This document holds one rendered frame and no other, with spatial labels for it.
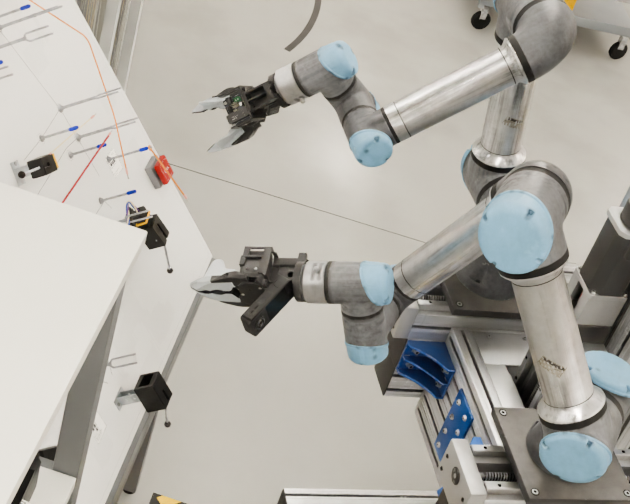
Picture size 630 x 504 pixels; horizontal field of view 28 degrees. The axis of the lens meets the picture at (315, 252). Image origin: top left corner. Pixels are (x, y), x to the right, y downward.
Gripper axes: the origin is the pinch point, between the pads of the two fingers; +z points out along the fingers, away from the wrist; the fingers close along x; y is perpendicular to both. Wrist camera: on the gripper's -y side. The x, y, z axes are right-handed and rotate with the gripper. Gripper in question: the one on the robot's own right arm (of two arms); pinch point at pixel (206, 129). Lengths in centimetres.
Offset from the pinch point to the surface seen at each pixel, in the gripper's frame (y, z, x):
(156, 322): -1.6, 28.9, 32.0
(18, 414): 134, -36, 42
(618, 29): -420, -30, -34
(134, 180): -7.3, 24.2, 1.4
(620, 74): -421, -22, -13
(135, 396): 21, 26, 45
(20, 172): 41.9, 17.0, 0.1
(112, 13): -41, 32, -44
